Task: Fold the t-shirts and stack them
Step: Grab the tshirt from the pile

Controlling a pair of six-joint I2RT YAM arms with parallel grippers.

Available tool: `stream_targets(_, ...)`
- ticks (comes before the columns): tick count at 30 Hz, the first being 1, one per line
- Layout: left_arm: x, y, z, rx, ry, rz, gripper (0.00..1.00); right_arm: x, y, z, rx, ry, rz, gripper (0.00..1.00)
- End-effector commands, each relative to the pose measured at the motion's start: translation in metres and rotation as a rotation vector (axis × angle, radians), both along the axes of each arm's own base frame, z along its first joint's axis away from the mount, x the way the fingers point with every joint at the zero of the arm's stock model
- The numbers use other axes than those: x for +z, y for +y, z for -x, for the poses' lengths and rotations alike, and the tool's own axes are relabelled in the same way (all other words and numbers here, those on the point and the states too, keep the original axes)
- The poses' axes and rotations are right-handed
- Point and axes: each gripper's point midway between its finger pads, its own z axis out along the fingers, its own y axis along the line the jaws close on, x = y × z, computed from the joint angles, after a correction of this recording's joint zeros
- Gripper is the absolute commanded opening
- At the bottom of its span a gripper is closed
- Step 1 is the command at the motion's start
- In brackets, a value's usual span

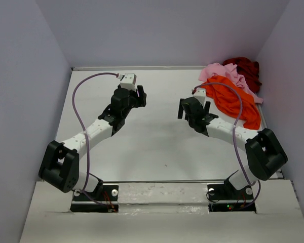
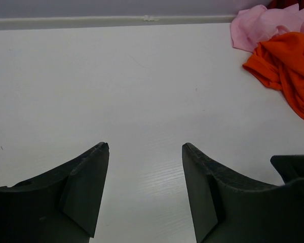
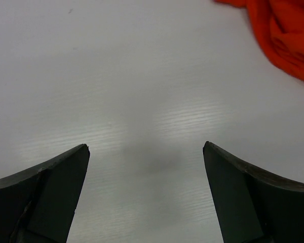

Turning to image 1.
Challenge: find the orange t shirt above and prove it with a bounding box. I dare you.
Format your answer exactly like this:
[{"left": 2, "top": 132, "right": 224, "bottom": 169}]
[{"left": 202, "top": 75, "right": 261, "bottom": 130}]

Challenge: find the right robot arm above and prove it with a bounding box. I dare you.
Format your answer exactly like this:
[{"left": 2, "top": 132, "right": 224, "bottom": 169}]
[{"left": 178, "top": 97, "right": 288, "bottom": 203}]

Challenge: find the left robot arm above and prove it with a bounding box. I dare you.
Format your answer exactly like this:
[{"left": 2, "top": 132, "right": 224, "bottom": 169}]
[{"left": 39, "top": 86, "right": 146, "bottom": 199}]

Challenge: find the pink t shirt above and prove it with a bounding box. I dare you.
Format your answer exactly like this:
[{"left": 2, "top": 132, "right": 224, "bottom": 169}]
[{"left": 199, "top": 63, "right": 263, "bottom": 104}]

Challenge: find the dark red t shirt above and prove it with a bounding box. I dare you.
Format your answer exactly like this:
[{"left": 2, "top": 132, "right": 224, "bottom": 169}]
[{"left": 222, "top": 57, "right": 262, "bottom": 93}]

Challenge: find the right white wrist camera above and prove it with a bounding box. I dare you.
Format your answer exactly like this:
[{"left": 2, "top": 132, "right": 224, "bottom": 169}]
[{"left": 192, "top": 87, "right": 206, "bottom": 105}]

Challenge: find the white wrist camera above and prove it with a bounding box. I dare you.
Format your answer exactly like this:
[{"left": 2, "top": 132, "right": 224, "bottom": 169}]
[
  {"left": 117, "top": 73, "right": 136, "bottom": 91},
  {"left": 192, "top": 87, "right": 206, "bottom": 105}
]

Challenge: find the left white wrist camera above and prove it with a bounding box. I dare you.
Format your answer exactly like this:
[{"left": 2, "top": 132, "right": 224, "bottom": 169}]
[{"left": 117, "top": 73, "right": 136, "bottom": 91}]

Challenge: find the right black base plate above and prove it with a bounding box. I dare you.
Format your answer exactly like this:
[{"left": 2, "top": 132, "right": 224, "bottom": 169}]
[{"left": 206, "top": 184, "right": 256, "bottom": 213}]

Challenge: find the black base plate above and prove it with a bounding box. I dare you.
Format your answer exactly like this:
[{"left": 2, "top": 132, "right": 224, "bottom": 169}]
[
  {"left": 70, "top": 183, "right": 119, "bottom": 213},
  {"left": 206, "top": 184, "right": 256, "bottom": 213}
]

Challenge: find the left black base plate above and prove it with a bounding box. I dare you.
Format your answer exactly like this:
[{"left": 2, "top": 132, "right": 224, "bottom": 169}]
[{"left": 70, "top": 183, "right": 119, "bottom": 213}]

